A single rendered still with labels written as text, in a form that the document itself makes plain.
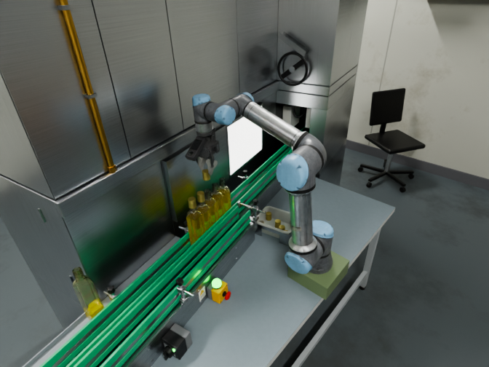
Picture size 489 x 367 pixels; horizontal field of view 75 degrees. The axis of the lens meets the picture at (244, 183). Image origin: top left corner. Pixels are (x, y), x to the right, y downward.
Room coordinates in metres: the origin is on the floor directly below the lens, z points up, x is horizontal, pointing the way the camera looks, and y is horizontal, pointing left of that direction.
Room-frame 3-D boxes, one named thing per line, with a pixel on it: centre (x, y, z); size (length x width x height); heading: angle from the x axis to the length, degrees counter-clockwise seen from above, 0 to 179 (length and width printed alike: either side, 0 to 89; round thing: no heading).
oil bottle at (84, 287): (0.79, 0.60, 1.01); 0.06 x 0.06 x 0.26; 54
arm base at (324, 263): (1.08, -0.33, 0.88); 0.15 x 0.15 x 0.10
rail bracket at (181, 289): (0.83, 0.24, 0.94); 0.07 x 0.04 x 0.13; 58
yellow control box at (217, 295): (0.97, 0.14, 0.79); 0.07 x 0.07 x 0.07; 58
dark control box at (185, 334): (0.73, 0.29, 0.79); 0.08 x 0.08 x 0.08; 58
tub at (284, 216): (1.41, -0.18, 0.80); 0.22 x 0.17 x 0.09; 58
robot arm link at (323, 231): (1.07, -0.32, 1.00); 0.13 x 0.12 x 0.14; 139
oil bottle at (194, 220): (1.17, 0.24, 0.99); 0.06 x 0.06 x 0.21; 58
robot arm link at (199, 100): (1.29, 0.16, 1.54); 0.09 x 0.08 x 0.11; 49
